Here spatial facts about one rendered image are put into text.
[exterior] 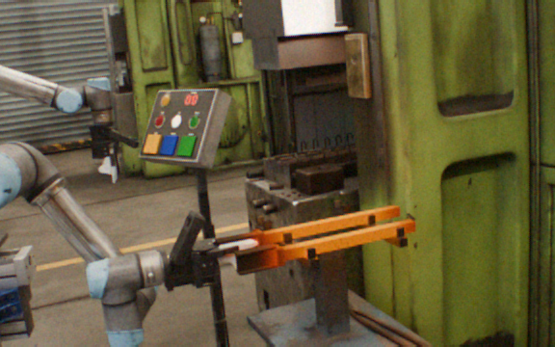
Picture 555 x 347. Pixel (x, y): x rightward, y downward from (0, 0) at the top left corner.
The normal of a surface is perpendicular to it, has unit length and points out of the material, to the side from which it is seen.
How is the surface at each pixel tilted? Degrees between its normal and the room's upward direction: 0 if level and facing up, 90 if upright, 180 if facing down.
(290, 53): 90
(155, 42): 89
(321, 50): 90
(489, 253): 90
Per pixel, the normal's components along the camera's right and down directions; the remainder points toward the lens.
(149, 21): 0.30, 0.17
